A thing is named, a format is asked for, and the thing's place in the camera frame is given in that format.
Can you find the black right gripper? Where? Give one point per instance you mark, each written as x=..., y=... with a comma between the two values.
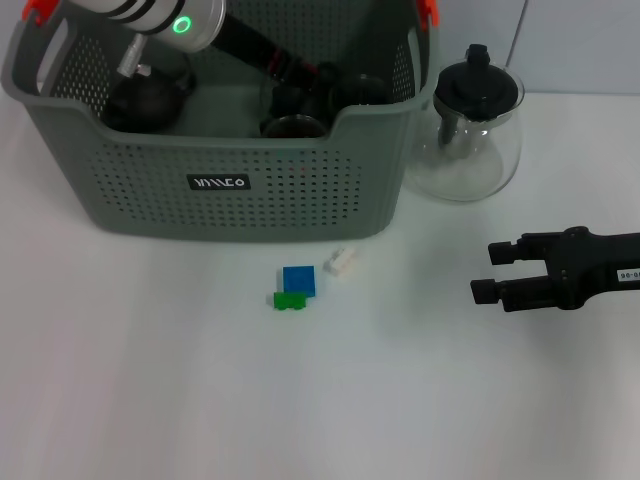
x=595, y=270

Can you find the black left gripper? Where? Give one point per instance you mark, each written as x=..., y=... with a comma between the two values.
x=240, y=40

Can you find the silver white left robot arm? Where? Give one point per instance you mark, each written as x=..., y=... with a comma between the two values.
x=165, y=15

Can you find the grey-green perforated storage bin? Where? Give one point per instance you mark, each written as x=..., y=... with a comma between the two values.
x=300, y=200

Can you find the clear glass teapot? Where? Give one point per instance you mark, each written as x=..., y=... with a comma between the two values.
x=460, y=170

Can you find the black clay teapot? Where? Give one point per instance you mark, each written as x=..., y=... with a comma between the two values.
x=145, y=105

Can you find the white toy brick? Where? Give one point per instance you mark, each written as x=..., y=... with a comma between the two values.
x=340, y=261

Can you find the black glass teapot lid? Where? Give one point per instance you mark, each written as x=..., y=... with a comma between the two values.
x=475, y=85

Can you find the blue square flat brick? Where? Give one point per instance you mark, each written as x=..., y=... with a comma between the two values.
x=300, y=277

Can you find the green toy brick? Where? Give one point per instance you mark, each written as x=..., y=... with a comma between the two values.
x=290, y=301

